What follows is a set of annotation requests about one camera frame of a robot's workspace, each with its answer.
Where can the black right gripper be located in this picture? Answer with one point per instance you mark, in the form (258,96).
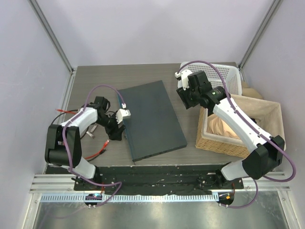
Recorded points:
(183,94)

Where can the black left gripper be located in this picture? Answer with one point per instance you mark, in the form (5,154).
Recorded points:
(115,132)

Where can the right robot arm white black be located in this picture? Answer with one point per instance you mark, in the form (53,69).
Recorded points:
(264,150)

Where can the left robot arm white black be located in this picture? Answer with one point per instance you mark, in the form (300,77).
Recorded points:
(63,143)

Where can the peach hat in basket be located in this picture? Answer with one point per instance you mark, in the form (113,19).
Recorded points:
(217,126)

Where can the wicker basket with fabric liner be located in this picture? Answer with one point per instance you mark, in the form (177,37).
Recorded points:
(269,122)

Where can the white perforated plastic basket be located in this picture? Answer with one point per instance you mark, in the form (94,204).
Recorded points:
(230,75)

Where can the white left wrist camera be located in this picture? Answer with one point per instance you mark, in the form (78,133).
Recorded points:
(122,113)

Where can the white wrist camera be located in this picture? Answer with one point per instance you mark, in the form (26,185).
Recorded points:
(182,78)
(122,113)

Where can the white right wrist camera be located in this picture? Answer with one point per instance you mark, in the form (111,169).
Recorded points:
(182,78)

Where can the dark network switch box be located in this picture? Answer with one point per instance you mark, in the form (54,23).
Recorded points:
(153,127)

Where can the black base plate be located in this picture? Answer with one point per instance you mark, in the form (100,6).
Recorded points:
(166,179)

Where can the aluminium rail frame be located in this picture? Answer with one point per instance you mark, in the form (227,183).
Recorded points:
(159,198)

